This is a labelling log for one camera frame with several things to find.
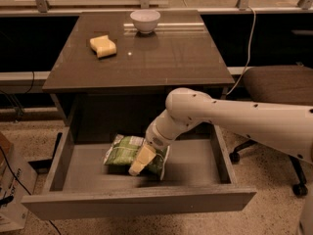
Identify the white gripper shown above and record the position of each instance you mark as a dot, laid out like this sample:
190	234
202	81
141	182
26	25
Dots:
156	138

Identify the green jalapeno chip bag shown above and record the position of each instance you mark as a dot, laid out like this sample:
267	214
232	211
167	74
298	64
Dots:
124	149

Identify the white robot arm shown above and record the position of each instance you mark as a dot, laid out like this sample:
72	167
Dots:
286	128

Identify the open grey top drawer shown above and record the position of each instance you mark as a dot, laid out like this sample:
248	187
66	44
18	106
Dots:
199	177

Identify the grey cabinet counter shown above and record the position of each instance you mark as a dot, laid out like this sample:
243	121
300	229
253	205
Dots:
106	93

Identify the yellow sponge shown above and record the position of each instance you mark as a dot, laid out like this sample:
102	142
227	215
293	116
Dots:
103	46

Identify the white ceramic bowl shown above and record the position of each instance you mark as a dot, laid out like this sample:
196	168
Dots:
145	21

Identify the white cardboard box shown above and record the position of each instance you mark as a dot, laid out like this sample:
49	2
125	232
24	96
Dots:
17	178

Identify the grey office chair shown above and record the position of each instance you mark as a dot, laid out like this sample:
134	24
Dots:
283	84

